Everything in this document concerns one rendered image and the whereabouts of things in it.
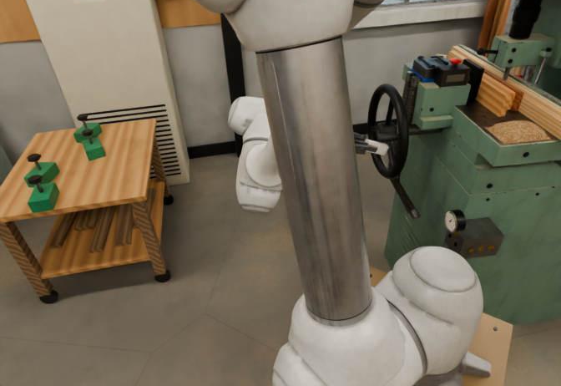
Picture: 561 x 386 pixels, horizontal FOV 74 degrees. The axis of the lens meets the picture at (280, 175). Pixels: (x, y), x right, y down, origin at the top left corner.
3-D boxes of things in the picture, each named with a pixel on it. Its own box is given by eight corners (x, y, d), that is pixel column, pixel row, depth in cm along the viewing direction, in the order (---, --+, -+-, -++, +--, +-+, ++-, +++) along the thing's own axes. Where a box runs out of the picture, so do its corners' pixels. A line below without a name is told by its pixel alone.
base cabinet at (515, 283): (381, 252, 182) (405, 122, 141) (495, 240, 187) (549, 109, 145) (421, 338, 146) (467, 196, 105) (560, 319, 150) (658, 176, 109)
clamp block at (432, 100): (401, 98, 121) (405, 70, 116) (441, 94, 122) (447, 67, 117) (420, 118, 109) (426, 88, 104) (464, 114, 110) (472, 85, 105)
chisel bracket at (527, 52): (484, 65, 110) (493, 35, 105) (529, 62, 111) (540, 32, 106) (499, 74, 104) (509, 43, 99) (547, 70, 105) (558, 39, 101)
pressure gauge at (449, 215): (440, 226, 109) (447, 205, 105) (452, 225, 110) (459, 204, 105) (451, 241, 104) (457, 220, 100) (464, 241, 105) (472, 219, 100)
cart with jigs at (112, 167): (74, 214, 214) (26, 111, 176) (175, 198, 222) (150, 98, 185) (38, 312, 161) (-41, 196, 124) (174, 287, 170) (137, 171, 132)
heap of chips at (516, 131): (484, 127, 98) (487, 117, 96) (529, 123, 99) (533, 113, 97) (503, 144, 91) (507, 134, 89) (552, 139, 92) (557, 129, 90)
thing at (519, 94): (467, 79, 124) (472, 63, 121) (472, 78, 124) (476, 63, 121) (512, 111, 104) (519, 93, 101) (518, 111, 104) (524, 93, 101)
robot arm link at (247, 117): (282, 117, 104) (278, 160, 100) (228, 103, 100) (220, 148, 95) (297, 98, 94) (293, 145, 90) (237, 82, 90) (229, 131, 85)
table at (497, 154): (376, 80, 141) (378, 64, 138) (454, 74, 144) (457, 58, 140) (457, 171, 92) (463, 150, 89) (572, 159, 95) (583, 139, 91)
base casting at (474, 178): (406, 122, 141) (411, 99, 135) (550, 109, 145) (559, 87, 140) (470, 196, 105) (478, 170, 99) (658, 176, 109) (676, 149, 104)
